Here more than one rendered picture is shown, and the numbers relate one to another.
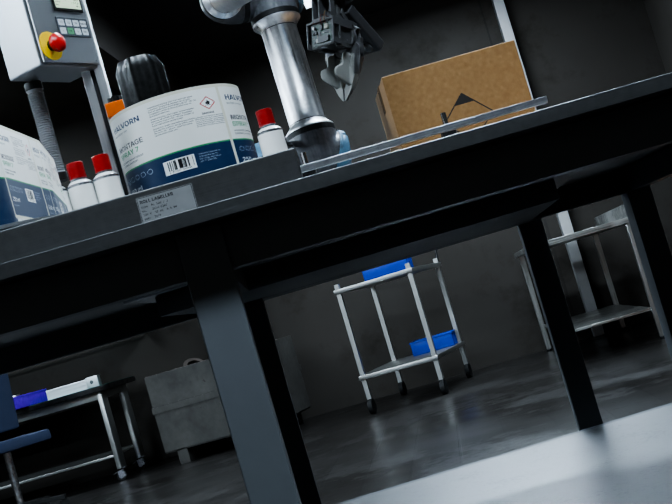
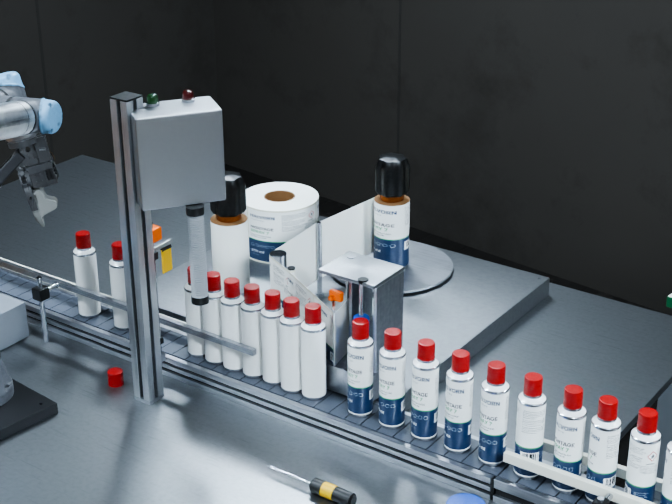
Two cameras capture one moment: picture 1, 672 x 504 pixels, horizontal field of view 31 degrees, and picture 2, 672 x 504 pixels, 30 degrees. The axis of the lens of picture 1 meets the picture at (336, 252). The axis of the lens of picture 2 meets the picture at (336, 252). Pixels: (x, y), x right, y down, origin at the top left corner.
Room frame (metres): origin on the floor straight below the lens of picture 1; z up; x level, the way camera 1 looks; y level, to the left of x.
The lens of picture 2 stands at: (4.03, 2.12, 2.22)
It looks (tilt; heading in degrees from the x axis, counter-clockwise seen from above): 24 degrees down; 218
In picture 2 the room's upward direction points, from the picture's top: straight up
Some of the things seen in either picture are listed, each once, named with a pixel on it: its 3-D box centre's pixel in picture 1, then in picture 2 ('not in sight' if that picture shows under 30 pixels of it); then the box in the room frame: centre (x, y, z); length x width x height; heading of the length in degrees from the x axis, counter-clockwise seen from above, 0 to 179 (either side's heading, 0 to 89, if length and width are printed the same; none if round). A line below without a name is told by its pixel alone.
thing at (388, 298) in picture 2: not in sight; (359, 327); (2.21, 0.75, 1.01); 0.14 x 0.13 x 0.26; 93
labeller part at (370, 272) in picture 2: not in sight; (361, 269); (2.20, 0.75, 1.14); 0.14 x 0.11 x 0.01; 93
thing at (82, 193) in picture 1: (88, 213); (214, 317); (2.32, 0.44, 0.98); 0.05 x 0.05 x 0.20
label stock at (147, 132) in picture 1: (187, 151); (280, 222); (1.79, 0.17, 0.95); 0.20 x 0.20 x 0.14
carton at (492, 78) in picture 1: (458, 127); not in sight; (2.67, -0.34, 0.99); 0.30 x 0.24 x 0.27; 92
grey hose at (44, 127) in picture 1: (46, 132); (197, 254); (2.42, 0.50, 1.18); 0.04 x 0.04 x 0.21
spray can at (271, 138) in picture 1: (277, 159); (86, 273); (2.34, 0.06, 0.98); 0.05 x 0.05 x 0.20
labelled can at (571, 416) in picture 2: not in sight; (569, 438); (2.28, 1.27, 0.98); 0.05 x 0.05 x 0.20
